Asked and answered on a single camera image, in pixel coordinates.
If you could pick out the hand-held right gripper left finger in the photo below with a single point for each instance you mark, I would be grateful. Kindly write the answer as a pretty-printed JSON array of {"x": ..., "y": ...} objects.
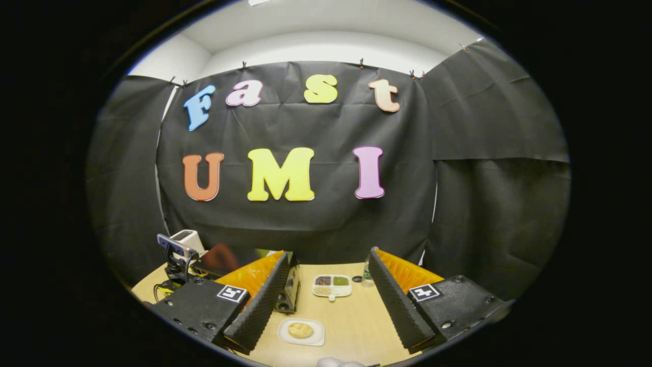
[{"x": 262, "y": 311}]

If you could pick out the clear plastic bottle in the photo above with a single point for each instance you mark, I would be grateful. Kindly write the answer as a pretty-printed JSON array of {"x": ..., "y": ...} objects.
[{"x": 367, "y": 274}]

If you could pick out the dark brown box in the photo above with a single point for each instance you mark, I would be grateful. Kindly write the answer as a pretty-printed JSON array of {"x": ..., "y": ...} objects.
[{"x": 220, "y": 257}]

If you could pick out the black electric oven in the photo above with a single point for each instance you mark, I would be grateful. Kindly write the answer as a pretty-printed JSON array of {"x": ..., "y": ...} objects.
[{"x": 291, "y": 290}]

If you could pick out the white rounded object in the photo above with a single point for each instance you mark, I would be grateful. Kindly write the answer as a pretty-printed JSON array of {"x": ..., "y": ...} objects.
[{"x": 336, "y": 363}]

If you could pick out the black backdrop cloth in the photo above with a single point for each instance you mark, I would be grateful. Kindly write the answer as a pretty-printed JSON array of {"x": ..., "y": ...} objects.
[{"x": 305, "y": 127}]

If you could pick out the white divided grain dish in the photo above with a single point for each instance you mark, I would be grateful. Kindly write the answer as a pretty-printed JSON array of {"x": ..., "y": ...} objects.
[{"x": 332, "y": 296}]

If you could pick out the long ceiling light panel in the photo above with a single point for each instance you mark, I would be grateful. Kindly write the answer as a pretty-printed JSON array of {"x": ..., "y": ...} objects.
[{"x": 257, "y": 1}]

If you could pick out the white square plate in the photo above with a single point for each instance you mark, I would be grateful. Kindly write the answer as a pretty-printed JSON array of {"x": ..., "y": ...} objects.
[{"x": 317, "y": 339}]

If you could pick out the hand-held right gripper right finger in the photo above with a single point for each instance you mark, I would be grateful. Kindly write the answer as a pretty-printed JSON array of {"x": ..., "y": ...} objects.
[{"x": 397, "y": 306}]

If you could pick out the golden bread bun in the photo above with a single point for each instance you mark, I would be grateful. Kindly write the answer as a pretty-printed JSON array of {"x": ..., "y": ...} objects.
[{"x": 300, "y": 330}]

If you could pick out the white toaster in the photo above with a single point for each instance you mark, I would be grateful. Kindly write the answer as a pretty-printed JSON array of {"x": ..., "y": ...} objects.
[{"x": 197, "y": 242}]

